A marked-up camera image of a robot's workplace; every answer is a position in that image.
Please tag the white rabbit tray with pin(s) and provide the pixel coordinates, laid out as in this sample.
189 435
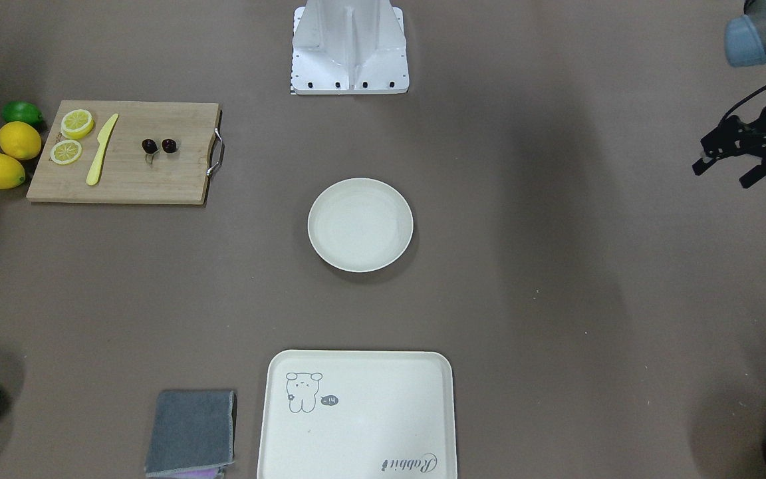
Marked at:
358 414

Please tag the lemon slice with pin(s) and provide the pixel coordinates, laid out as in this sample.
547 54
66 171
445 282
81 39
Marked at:
77 124
66 152

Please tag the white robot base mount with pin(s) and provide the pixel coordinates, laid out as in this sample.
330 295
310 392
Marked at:
349 47

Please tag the grey folded cloth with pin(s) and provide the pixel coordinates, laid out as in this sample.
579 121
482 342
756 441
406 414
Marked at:
192 429

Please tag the round beige plate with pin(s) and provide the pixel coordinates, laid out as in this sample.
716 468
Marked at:
360 225

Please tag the lower lemon slice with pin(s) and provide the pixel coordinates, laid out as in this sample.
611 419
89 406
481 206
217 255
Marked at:
66 152

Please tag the yellow plastic knife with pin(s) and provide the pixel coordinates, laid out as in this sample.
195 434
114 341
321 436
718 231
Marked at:
103 137

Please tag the green lime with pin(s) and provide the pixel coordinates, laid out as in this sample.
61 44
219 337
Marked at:
22 111

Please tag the upper yellow lemon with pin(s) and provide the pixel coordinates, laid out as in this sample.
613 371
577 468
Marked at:
20 140

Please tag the purple cloth under grey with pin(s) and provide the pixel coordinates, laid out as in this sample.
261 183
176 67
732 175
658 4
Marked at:
208 472

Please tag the bamboo cutting board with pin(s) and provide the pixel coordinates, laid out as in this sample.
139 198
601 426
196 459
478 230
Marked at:
129 176

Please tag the upper lemon slice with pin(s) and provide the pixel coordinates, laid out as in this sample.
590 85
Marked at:
77 124

